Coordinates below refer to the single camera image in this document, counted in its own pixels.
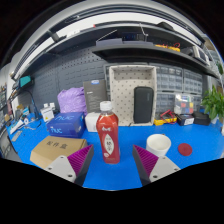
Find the black overhead shelf unit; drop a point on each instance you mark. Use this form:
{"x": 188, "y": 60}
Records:
{"x": 133, "y": 51}

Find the red drink bottle white cap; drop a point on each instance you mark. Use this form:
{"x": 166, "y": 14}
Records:
{"x": 108, "y": 128}

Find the brown cardboard box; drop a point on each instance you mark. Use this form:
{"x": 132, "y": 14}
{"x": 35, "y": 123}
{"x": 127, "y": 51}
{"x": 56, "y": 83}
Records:
{"x": 53, "y": 148}

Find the flat black pouch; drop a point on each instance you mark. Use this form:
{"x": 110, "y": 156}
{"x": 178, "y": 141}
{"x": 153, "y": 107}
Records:
{"x": 202, "y": 118}

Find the grey pegboard panel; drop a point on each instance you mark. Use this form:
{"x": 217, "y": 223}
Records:
{"x": 66, "y": 71}

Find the blue carton box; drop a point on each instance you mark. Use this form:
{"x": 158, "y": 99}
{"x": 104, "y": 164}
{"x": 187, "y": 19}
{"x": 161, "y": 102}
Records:
{"x": 65, "y": 124}

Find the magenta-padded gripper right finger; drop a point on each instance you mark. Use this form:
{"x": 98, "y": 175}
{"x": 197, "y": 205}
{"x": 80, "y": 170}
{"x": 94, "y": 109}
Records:
{"x": 161, "y": 166}

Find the cream polka-dot storage box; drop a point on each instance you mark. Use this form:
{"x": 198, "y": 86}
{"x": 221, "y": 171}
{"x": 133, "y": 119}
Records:
{"x": 123, "y": 96}

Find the green potted plant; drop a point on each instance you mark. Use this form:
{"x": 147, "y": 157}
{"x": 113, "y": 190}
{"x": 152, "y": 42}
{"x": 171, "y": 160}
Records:
{"x": 213, "y": 103}

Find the yellow multimeter with red leads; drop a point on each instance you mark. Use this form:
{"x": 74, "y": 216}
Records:
{"x": 165, "y": 120}

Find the white mug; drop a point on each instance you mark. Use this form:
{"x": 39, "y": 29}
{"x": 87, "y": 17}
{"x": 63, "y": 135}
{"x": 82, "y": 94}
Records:
{"x": 158, "y": 144}

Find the small white carton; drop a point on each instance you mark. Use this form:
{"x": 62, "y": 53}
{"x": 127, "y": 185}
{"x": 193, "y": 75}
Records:
{"x": 90, "y": 122}

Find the white box with yellow label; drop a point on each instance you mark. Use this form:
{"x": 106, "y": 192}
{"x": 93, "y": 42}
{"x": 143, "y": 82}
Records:
{"x": 47, "y": 114}

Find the small black labelled box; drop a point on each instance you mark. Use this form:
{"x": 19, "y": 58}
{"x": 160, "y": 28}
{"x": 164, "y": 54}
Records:
{"x": 185, "y": 120}

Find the clear organiser with coloured parts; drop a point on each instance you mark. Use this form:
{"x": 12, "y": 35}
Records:
{"x": 184, "y": 104}

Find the dark grey upright carton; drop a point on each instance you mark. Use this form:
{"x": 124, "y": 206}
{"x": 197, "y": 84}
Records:
{"x": 95, "y": 96}

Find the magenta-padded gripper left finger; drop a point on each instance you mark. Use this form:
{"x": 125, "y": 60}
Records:
{"x": 63, "y": 166}

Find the black rectangular case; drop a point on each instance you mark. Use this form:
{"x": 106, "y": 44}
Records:
{"x": 143, "y": 105}

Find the teal box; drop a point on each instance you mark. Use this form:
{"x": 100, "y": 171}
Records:
{"x": 25, "y": 81}

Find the long white overhead lamp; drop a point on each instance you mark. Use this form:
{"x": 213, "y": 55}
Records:
{"x": 100, "y": 20}

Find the purple plastic bag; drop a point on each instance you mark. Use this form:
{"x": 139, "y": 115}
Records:
{"x": 71, "y": 100}

